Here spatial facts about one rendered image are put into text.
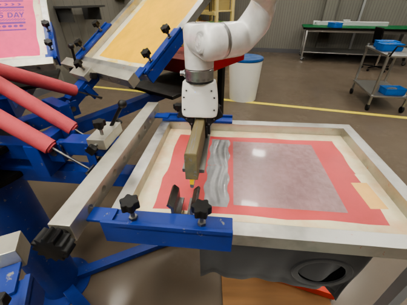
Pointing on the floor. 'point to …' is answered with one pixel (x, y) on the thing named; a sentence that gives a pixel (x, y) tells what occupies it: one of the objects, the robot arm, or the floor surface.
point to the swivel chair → (373, 42)
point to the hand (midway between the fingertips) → (200, 129)
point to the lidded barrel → (245, 78)
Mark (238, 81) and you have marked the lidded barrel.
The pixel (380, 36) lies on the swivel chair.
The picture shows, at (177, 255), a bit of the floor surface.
